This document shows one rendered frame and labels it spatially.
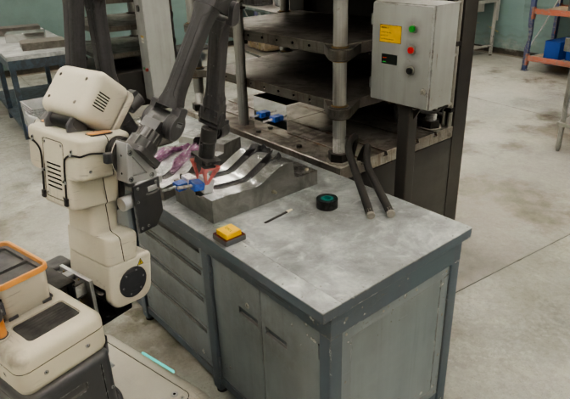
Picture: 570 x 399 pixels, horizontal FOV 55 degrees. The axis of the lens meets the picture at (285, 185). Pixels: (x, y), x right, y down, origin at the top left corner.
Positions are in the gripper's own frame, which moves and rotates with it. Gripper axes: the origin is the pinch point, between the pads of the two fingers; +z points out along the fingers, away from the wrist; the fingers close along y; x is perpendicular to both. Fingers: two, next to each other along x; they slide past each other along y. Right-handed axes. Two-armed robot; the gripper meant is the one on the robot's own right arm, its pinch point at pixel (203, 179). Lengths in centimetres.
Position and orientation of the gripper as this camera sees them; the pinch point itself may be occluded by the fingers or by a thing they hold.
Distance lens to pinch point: 196.2
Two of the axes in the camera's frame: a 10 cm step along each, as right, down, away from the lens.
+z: -1.8, 9.0, 4.1
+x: -7.5, 1.5, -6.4
